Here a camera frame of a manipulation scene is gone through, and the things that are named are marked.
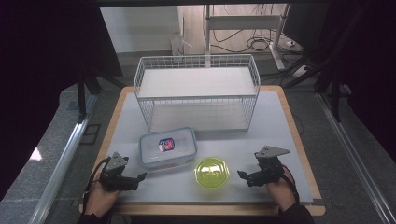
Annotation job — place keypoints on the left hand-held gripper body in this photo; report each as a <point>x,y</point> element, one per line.
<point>112,180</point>

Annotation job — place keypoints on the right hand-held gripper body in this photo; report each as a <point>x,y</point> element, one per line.
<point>271,169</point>

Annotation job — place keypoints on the clear lidded food container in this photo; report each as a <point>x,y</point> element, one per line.
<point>154,153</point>

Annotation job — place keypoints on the green translucent bowl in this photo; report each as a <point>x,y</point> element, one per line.
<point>211,174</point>

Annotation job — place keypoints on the person's left hand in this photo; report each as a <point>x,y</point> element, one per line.
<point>99,200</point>

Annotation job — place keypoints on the person's right hand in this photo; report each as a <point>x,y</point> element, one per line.
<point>283,194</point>

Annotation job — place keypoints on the wooden table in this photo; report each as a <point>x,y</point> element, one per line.
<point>186,210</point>

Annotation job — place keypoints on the black metal stand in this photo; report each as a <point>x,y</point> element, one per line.
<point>81,96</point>
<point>335,99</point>

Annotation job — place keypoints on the white power strip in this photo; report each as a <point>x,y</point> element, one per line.
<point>292,44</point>
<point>301,71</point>

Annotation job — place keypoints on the black curtain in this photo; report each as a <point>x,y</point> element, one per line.
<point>367,62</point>
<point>37,77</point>

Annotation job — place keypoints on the aluminium floor rail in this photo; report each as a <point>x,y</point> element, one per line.
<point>62,168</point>
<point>358,161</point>

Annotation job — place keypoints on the white metal desk frame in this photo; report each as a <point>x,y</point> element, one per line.
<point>243,22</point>

